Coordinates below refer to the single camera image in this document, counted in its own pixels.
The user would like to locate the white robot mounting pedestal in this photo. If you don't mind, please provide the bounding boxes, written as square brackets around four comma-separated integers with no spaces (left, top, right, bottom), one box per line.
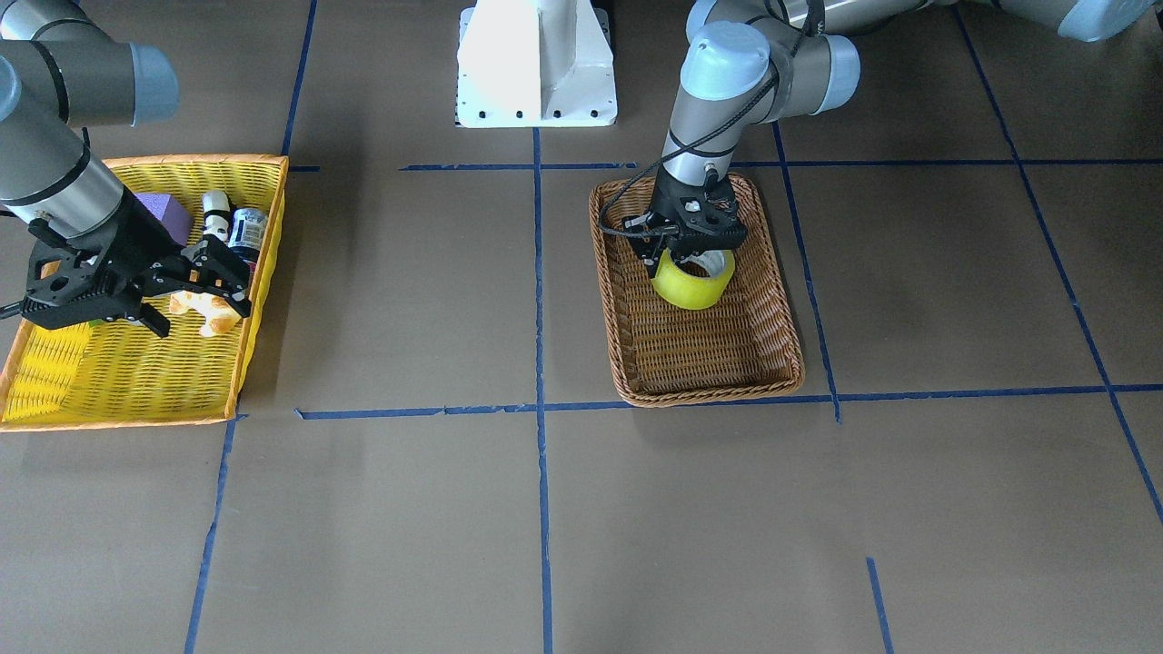
[454,1,619,129]

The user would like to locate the yellow packing tape roll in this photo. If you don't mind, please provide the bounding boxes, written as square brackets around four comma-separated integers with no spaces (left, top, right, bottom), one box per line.
[651,249,736,311]

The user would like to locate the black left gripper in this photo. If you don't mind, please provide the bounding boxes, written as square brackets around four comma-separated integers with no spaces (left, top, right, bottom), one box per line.
[642,168,748,266]

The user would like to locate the toy croissant bread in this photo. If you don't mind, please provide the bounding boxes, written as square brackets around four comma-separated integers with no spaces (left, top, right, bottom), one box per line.
[169,289,247,339]

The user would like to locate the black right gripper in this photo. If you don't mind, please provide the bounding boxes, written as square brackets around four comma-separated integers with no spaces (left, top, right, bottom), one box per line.
[22,196,255,339]

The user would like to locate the brown wicker basket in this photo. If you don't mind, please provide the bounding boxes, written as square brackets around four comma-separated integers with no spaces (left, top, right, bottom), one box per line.
[588,173,805,407]

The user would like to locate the purple foam block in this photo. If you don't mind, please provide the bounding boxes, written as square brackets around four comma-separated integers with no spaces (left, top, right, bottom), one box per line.
[134,192,193,247]

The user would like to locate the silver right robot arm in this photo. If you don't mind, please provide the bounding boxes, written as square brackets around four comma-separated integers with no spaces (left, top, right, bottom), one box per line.
[1,1,251,337]

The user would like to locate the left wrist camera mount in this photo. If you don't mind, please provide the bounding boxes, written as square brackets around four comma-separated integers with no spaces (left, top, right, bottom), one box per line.
[621,209,657,258]

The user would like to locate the yellow woven plastic basket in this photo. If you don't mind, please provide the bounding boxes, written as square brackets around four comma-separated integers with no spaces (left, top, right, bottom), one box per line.
[3,154,290,431]

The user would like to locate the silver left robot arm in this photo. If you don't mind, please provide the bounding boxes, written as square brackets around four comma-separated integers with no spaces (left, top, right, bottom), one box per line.
[621,1,928,272]

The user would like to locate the toy panda figure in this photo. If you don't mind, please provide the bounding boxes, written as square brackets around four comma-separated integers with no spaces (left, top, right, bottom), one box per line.
[201,189,234,243]

